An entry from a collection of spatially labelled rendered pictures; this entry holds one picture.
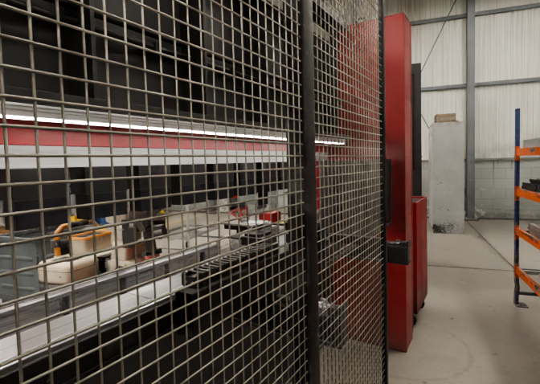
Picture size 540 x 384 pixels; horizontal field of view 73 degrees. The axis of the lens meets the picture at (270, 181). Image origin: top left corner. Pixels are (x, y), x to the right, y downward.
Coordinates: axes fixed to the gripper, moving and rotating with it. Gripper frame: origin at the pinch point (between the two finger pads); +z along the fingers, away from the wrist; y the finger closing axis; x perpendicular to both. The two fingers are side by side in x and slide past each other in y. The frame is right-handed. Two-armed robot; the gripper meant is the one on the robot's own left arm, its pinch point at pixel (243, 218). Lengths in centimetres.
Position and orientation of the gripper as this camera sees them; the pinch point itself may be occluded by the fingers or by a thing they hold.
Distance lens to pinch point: 212.6
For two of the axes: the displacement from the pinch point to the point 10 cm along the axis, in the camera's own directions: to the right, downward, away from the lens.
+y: 5.2, -0.7, 8.5
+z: 4.6, 8.6, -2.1
